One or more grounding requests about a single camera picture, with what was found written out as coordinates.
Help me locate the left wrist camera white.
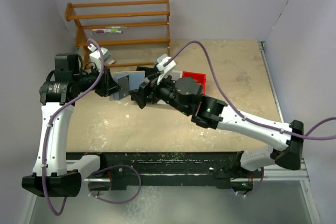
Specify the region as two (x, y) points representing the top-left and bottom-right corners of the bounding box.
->
(87, 44), (111, 65)

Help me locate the pink marker pen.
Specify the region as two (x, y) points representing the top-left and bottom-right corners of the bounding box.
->
(91, 29), (123, 34)

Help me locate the red plastic bin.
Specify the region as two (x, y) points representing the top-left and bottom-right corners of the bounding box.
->
(182, 71), (206, 94)

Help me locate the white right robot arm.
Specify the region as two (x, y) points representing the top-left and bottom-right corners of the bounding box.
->
(129, 75), (303, 172)

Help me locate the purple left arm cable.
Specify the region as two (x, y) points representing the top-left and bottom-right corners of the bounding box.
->
(41, 38), (106, 216)

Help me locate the grey dark card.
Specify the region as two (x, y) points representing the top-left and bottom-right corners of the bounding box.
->
(113, 74), (129, 100)

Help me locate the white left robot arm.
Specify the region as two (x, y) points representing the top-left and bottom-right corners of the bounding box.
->
(22, 51), (120, 197)

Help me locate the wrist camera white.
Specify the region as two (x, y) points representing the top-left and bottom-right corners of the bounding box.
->
(87, 44), (111, 65)
(154, 54), (176, 84)

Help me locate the black plastic bin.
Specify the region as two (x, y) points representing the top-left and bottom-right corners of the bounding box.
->
(136, 66), (157, 77)

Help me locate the white plastic bin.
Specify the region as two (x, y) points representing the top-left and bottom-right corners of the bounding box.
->
(170, 70), (183, 81)

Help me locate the green marker pen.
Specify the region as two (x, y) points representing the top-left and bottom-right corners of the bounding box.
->
(104, 26), (128, 30)

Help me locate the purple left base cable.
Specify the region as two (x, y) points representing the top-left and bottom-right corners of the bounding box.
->
(88, 165), (142, 204)

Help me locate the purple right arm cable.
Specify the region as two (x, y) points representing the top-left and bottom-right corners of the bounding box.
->
(164, 40), (336, 140)

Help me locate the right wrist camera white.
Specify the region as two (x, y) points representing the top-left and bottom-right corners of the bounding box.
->
(154, 54), (176, 84)

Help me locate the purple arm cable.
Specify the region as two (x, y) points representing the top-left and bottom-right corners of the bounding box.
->
(164, 40), (336, 140)
(41, 38), (106, 216)

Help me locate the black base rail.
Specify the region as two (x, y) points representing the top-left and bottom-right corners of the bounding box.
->
(77, 151), (254, 191)

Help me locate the wooden shelf rack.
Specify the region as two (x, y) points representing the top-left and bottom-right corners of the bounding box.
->
(65, 0), (171, 64)

